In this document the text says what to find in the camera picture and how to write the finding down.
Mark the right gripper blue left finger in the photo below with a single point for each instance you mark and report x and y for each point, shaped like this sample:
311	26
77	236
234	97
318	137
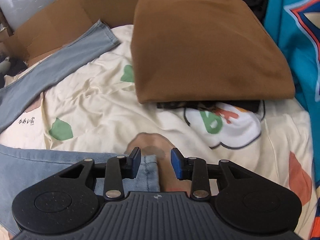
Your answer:
115	170

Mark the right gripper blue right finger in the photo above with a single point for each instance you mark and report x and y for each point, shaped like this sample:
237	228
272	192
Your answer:
196	170

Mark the blue denim pants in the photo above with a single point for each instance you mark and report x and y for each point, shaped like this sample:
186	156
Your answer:
50	79

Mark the cream bear print bedsheet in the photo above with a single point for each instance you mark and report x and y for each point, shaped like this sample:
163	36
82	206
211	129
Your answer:
274	142

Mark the brown cushion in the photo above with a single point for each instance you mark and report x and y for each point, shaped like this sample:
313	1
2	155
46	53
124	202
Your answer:
205	50

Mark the black garment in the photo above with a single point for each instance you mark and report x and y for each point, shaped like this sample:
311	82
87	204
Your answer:
17	66

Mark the grey neck pillow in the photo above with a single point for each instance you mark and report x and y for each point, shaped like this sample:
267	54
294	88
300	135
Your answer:
5	65

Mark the brown cardboard sheet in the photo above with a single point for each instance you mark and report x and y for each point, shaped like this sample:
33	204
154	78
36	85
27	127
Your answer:
62	22

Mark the blue patterned blanket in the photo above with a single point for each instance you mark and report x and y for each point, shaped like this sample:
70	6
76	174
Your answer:
294	26

